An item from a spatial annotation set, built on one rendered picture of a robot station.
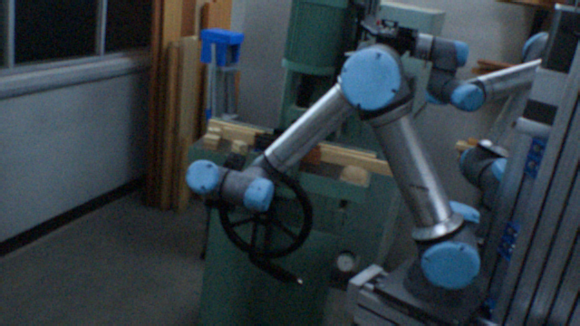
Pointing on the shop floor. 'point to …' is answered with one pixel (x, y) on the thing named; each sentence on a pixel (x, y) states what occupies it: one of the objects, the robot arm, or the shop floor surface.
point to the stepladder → (223, 56)
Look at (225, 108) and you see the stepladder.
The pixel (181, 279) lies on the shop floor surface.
